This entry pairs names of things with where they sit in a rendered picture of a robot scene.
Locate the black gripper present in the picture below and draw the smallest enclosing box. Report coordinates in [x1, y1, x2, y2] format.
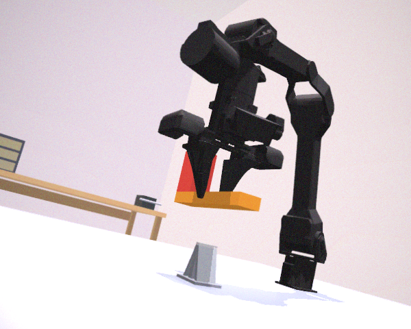
[158, 90, 284, 199]

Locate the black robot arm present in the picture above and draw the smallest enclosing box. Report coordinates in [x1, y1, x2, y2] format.
[179, 18, 335, 293]

